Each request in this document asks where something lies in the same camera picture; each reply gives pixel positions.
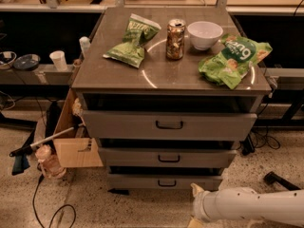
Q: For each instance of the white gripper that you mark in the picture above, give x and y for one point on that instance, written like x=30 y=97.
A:
x=200 y=204

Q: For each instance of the grey bottom drawer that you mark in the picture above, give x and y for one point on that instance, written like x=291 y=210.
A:
x=132 y=181

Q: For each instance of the grey drawer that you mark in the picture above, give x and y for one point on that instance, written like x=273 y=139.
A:
x=132 y=181
x=169 y=125
x=154 y=157

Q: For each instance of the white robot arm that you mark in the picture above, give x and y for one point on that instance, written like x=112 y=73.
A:
x=245 y=203

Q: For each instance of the grey middle drawer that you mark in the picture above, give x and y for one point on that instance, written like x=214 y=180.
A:
x=154 y=157

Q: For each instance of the grey drawer cabinet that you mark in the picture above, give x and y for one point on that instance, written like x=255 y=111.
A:
x=161 y=85

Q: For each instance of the grey top drawer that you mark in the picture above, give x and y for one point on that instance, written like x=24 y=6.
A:
x=169 y=125

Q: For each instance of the black base leg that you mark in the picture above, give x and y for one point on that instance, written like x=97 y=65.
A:
x=272 y=177

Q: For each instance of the cardboard box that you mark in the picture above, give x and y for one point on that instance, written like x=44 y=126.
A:
x=75 y=148

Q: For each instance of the clear plastic bottle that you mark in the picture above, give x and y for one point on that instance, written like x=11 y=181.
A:
x=49 y=163

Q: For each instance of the green snack bag right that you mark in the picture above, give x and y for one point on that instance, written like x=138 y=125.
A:
x=232 y=64

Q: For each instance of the grabber stick tool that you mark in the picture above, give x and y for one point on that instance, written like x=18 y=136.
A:
x=28 y=149

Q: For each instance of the blue cloth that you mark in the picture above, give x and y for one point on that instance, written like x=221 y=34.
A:
x=21 y=164

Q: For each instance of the white bowl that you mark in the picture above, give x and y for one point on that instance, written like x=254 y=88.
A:
x=203 y=34

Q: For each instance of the metallic soda can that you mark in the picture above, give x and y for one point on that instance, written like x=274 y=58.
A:
x=175 y=39

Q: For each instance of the green chip bag left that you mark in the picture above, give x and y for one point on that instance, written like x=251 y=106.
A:
x=138 y=33

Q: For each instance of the white plastic bottle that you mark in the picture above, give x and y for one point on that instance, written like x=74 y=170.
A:
x=85 y=45

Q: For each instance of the white paper cup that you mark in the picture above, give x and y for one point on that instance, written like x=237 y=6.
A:
x=59 y=60

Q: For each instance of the dark blue plate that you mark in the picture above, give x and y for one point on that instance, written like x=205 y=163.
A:
x=27 y=62

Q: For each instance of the small bowl far left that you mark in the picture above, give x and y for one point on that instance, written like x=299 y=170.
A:
x=7 y=59

